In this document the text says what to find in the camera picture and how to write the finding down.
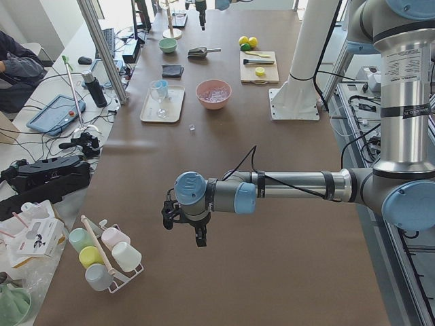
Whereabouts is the mint green bowl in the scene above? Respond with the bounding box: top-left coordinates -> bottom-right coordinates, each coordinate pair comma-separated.
158,38 -> 177,54

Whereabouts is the grey folded cloth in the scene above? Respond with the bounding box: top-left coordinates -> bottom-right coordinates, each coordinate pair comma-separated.
162,65 -> 184,78

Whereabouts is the blue teach pendant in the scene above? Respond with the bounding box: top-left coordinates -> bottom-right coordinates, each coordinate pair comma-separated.
27,95 -> 78,136

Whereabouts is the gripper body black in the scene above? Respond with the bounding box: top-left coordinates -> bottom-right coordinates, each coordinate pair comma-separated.
194,0 -> 207,31
161,189 -> 211,230

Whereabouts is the green lime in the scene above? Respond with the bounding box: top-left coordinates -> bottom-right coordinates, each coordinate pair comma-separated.
240,43 -> 251,52

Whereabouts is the black thermos bottle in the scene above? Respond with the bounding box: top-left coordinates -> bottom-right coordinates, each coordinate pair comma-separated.
82,70 -> 107,108

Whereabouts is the black equipment case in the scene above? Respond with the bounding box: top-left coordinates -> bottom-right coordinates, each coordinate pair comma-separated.
1,156 -> 90,221

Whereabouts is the bamboo cutting board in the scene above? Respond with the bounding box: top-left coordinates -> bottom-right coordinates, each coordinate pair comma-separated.
240,51 -> 279,84

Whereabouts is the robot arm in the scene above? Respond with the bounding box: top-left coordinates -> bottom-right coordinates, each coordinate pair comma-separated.
162,1 -> 434,247
194,0 -> 242,31

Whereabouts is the yellow plastic knife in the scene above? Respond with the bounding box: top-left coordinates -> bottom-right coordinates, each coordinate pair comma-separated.
245,51 -> 271,58

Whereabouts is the blue cup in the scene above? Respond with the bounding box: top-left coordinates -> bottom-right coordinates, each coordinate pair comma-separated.
157,79 -> 169,99

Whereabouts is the clear wine glass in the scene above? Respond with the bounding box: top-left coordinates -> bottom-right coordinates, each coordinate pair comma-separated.
150,80 -> 167,118

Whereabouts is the yellow lemon lower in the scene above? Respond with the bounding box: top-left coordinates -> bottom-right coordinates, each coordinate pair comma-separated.
248,37 -> 258,48

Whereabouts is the yellow lemon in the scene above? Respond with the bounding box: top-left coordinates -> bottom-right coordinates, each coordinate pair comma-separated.
248,37 -> 258,48
239,35 -> 249,46

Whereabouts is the pink bowl of ice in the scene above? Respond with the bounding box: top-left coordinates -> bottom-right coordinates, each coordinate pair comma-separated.
196,79 -> 232,110

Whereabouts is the wooden glass stand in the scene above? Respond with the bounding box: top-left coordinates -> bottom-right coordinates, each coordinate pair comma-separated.
159,0 -> 182,39

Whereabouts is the white cup rack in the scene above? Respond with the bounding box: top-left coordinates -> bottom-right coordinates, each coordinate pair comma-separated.
68,215 -> 145,293

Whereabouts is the yellow lemon upper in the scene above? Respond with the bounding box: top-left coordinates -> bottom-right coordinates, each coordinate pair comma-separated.
239,35 -> 249,46

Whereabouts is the seated person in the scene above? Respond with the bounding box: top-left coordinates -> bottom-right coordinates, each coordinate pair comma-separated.
1,31 -> 47,114

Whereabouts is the cream serving tray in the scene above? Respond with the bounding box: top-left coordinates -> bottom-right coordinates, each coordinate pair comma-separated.
139,86 -> 185,123

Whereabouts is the steel ice scoop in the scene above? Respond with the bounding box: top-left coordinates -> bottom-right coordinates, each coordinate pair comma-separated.
187,47 -> 222,59

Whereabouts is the half lemon slice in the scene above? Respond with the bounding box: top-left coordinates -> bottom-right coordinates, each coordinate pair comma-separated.
255,67 -> 265,76

